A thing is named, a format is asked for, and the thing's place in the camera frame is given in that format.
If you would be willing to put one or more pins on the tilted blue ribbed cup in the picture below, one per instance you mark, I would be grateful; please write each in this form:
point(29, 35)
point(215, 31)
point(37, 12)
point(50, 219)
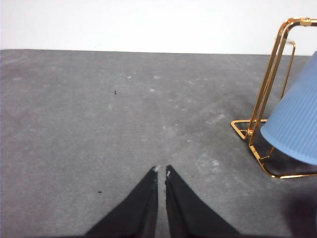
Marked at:
point(294, 124)

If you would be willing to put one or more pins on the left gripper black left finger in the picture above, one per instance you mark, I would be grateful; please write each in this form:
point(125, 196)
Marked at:
point(138, 213)

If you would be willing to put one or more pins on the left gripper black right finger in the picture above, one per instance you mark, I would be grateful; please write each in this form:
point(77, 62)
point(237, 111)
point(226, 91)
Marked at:
point(188, 213)

